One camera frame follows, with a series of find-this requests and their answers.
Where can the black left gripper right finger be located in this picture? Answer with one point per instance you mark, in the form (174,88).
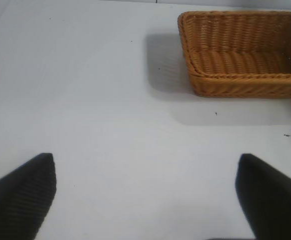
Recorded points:
(273,200)

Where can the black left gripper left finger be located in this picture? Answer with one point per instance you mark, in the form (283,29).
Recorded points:
(18,202)

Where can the brown wicker basket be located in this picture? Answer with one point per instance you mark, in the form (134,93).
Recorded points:
(235,57)

